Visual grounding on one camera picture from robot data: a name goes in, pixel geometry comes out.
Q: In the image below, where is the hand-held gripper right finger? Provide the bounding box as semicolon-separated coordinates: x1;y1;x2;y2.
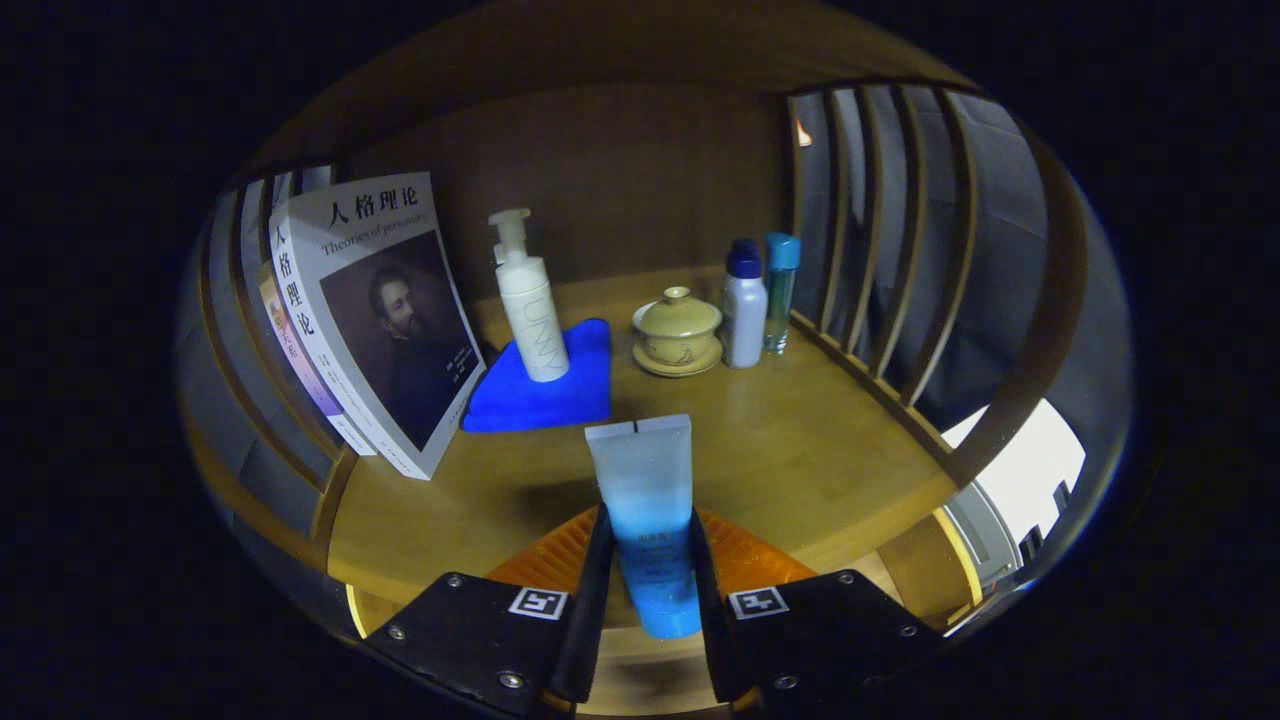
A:
688;505;941;716

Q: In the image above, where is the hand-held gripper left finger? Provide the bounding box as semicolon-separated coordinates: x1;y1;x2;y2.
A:
365;503;614;719

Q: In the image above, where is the blue cosmetic tube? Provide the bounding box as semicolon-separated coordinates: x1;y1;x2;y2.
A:
585;414;703;640

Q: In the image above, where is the wooden countertop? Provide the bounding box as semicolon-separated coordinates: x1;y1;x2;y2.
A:
325;265;961;611

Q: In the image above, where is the wooden cabinet with slatted sides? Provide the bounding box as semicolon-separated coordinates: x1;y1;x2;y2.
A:
178;0;1091;716

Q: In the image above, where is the blue folded cloth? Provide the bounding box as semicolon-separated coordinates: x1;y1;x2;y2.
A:
461;318;613;434

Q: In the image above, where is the beige saucer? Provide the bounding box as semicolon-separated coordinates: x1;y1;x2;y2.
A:
632;335;724;379

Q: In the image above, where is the beige lidded teacup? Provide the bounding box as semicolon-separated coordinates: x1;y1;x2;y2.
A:
633;287;723;366

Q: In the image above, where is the white pump bottle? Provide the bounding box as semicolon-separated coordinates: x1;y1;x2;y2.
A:
487;208;571;384

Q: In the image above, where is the white bottle with blue cap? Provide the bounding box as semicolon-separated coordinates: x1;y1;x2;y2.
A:
721;239;769;369

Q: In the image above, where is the teal clear bottle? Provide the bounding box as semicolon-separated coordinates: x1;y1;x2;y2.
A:
764;233;802;356

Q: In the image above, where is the white portrait book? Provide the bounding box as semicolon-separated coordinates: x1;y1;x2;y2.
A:
268;172;488;482

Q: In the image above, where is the purple book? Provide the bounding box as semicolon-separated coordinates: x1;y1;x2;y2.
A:
258;275;378;458

